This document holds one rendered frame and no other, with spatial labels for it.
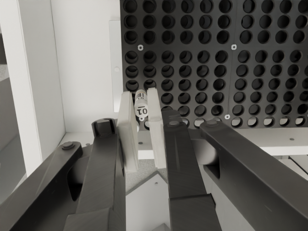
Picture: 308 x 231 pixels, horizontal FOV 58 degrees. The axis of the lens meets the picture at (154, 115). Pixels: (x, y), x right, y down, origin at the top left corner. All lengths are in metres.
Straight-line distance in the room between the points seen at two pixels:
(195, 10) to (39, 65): 0.16
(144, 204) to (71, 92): 1.13
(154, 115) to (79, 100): 0.22
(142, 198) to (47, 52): 1.16
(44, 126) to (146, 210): 1.19
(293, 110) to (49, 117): 0.26
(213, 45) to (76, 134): 0.20
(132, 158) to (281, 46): 0.21
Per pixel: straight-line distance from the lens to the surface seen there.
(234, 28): 0.29
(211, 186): 0.92
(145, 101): 0.22
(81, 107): 0.37
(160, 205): 1.44
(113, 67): 0.34
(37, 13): 0.31
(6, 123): 0.81
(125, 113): 0.16
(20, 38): 0.27
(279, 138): 0.38
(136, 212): 1.47
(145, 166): 1.36
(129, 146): 0.15
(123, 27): 0.28
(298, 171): 0.43
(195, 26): 0.28
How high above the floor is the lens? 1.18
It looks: 70 degrees down
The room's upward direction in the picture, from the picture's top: 170 degrees clockwise
